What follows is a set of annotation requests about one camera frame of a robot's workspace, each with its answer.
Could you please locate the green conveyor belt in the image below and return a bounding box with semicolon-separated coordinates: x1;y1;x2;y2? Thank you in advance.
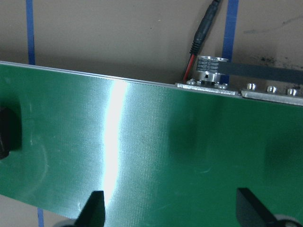
0;62;303;227

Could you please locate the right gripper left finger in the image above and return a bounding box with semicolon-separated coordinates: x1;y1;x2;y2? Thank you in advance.
74;191;105;227

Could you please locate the red black wire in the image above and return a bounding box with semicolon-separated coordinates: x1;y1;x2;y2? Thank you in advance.
182;0;223;81

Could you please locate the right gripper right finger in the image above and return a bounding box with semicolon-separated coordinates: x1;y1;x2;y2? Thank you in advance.
236;188;282;227

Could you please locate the brown cylindrical capacitor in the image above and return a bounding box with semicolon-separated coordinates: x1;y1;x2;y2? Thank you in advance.
0;106;22;159

